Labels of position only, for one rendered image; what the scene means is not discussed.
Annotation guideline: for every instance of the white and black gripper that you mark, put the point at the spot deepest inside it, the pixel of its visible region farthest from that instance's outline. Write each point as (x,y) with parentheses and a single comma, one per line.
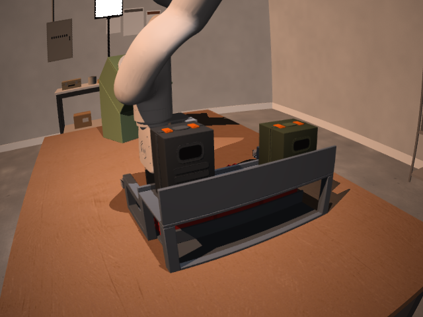
(145,153)

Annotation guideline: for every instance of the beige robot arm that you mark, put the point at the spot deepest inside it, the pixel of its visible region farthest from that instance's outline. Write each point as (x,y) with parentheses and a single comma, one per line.
(149,57)

